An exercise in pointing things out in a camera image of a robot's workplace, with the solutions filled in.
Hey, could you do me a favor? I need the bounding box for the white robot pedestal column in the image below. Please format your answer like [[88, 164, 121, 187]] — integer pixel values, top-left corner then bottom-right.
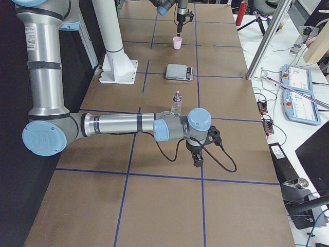
[[92, 0, 138, 84]]

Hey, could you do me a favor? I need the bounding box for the lower blue teach pendant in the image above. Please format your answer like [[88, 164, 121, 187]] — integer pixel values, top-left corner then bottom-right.
[[282, 90, 321, 126]]

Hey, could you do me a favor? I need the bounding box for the aluminium frame post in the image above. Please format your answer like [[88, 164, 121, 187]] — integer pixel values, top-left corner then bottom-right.
[[246, 0, 292, 80]]

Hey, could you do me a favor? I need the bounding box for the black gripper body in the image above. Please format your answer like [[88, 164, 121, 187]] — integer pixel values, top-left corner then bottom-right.
[[176, 8, 186, 26], [186, 139, 203, 156]]

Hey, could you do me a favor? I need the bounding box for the upper blue teach pendant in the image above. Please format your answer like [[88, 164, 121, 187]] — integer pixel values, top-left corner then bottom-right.
[[281, 64, 313, 93]]

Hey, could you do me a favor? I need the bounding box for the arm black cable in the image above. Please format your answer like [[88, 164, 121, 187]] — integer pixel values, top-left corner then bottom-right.
[[133, 131, 237, 173]]

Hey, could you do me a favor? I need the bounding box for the wooden board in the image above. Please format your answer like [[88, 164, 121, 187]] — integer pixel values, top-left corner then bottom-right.
[[304, 19, 328, 63]]

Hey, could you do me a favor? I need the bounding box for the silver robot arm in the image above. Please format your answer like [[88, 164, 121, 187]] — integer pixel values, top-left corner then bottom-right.
[[150, 0, 188, 37], [15, 1, 212, 167]]

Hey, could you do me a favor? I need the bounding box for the blue teach pendant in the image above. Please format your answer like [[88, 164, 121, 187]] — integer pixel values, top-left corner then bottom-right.
[[282, 90, 321, 126], [281, 64, 313, 93]]

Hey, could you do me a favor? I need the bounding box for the black box white label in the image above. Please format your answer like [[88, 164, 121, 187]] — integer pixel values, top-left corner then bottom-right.
[[269, 143, 302, 189]]

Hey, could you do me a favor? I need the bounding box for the black tripod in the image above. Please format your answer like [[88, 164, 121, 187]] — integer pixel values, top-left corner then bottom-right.
[[237, 14, 266, 36]]

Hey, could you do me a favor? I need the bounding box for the glass sauce bottle steel spout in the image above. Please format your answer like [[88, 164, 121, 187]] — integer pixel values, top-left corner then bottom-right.
[[171, 91, 182, 116]]

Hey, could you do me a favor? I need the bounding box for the upper orange terminal block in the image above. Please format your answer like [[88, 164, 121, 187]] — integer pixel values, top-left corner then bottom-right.
[[257, 101, 268, 114]]

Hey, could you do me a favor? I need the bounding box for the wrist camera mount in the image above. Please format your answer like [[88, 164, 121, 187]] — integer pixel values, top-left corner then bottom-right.
[[204, 126, 223, 148], [185, 9, 194, 23]]

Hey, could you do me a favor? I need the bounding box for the orange terminal block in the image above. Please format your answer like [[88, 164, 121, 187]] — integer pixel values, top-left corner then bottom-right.
[[262, 119, 274, 136], [257, 101, 268, 114]]

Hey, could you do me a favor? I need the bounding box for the black monitor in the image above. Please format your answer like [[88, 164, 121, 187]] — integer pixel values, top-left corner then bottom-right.
[[295, 122, 328, 193]]

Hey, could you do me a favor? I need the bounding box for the lower orange terminal block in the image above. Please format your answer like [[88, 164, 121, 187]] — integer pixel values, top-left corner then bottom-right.
[[262, 119, 274, 136]]

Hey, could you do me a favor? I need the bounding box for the red cylinder bottle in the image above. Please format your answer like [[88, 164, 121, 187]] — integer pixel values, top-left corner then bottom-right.
[[235, 1, 248, 26]]

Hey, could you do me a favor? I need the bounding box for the grey digital kitchen scale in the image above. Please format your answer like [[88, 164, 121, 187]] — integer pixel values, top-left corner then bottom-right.
[[165, 64, 194, 81]]

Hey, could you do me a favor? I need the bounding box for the thin metal rod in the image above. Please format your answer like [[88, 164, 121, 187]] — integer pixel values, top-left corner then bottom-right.
[[264, 76, 328, 109]]

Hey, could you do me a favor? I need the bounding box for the black clamp stand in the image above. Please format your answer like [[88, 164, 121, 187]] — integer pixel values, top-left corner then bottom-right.
[[280, 178, 328, 230]]

